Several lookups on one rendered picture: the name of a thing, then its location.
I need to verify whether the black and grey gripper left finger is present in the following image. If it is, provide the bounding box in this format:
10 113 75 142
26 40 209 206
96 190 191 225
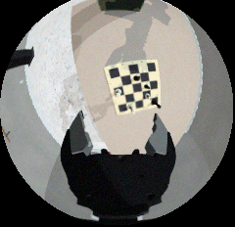
61 111 93 186

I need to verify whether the white rook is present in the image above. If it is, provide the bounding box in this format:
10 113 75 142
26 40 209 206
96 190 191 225
145 93 152 100

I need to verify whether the black and cream chessboard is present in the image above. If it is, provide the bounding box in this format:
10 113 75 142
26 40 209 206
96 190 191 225
104 60 161 115

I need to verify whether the white chess queen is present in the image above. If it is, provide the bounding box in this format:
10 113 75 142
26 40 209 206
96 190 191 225
115 89 121 98

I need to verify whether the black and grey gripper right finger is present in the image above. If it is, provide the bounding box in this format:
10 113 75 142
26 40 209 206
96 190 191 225
145 113 176 185

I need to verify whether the white chess king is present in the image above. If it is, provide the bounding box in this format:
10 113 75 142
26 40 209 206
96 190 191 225
128 104 135 114

